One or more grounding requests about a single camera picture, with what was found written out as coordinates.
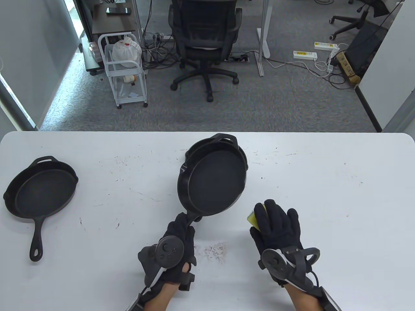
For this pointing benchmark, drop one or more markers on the person's left hand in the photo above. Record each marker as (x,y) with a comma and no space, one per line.
(186,236)

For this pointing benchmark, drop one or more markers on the person's right hand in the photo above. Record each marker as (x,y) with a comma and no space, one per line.
(278,230)

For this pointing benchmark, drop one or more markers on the yellow green sponge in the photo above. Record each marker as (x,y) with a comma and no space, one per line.
(252,218)

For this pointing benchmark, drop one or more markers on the black cast iron frying pan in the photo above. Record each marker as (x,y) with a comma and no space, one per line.
(207,140)
(42,194)
(217,181)

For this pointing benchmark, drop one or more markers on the person's right forearm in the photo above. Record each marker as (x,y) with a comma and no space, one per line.
(304,299)

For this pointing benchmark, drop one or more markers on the person's left forearm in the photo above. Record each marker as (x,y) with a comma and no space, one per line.
(160,296)

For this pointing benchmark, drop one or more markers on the black white tracking controller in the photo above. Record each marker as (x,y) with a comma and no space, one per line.
(274,260)
(168,251)

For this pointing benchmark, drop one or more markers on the scattered dark crumbs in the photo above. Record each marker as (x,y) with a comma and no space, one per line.
(215,251)

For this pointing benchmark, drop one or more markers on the white rolling cart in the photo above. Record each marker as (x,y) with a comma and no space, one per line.
(129,90)

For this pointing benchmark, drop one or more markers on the small white orange bottle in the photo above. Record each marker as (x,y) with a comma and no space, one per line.
(129,78)

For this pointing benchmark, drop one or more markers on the black power strip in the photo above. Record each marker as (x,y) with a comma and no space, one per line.
(240,58)

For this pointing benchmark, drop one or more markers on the brown cardboard box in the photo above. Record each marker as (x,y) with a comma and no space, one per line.
(348,68)

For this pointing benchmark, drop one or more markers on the white power strip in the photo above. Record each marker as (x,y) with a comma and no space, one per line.
(326,46)
(304,54)
(162,36)

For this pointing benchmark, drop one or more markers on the white plastic bag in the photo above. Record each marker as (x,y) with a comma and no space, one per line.
(124,51)

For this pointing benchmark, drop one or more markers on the white desk leg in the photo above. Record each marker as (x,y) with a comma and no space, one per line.
(264,32)

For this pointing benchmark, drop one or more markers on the black flat monitor panel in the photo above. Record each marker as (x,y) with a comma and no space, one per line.
(366,48)

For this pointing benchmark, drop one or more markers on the small white box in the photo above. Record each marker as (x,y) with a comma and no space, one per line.
(93,51)

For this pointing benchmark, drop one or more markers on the black mesh office chair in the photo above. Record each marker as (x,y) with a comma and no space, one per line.
(204,29)

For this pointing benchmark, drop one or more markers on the grey metal desk leg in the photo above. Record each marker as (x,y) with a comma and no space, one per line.
(137,26)

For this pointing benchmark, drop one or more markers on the black swivel office chair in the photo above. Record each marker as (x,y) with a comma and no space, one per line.
(348,21)

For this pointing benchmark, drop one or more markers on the dark brown cabinet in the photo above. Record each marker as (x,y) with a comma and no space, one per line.
(110,22)

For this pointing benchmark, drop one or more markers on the black phone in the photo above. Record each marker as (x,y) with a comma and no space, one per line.
(118,10)

